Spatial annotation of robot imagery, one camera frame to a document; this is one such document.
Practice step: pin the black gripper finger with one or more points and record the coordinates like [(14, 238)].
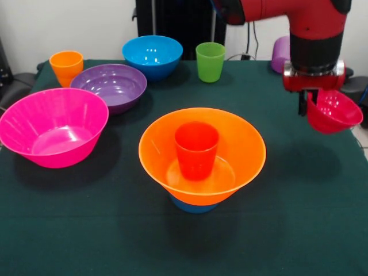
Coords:
[(302, 103), (315, 97)]

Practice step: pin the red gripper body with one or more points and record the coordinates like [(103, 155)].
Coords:
[(313, 83)]

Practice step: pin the small red bowl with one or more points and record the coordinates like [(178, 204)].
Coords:
[(336, 120)]

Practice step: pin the purple cup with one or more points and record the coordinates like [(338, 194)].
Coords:
[(280, 54)]

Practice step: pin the orange-red cup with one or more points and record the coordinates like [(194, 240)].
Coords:
[(195, 161)]

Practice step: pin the large orange bowl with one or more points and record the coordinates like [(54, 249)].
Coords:
[(158, 149)]

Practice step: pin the small blue bowl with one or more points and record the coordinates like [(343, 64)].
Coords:
[(192, 208)]

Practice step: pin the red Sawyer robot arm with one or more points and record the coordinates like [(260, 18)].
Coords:
[(313, 28)]

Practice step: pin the green cup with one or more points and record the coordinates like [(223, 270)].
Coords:
[(210, 66)]

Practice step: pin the large blue bowl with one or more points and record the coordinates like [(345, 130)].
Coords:
[(155, 69)]

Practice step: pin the purple bowl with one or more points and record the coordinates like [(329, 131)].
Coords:
[(115, 92)]

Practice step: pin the dark green tablecloth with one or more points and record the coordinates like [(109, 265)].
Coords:
[(115, 244)]

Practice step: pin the yellow-orange cup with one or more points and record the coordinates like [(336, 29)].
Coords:
[(67, 72)]

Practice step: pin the large pink bowl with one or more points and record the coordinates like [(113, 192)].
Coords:
[(66, 155)]

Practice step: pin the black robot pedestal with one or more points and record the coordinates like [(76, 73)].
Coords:
[(178, 20)]

